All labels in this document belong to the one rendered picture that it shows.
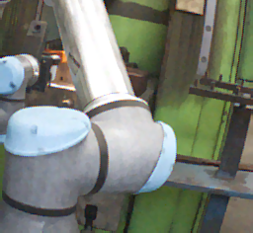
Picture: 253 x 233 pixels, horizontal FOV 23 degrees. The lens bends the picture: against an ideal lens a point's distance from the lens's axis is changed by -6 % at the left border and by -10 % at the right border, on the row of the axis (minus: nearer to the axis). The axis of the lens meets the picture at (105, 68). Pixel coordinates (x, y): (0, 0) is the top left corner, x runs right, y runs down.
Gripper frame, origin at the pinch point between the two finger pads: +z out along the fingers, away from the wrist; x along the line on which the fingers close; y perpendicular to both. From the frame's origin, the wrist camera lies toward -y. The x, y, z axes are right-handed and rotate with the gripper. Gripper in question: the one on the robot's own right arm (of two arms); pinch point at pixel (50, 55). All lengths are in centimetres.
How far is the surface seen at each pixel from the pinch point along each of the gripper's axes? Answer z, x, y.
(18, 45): 42.1, -24.6, 3.2
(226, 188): -1, 52, 27
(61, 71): 27.7, -4.3, 7.1
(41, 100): 21.9, -7.9, 15.7
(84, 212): 23, 10, 50
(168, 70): 41.6, 25.2, 2.9
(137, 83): 27.7, 18.4, 6.6
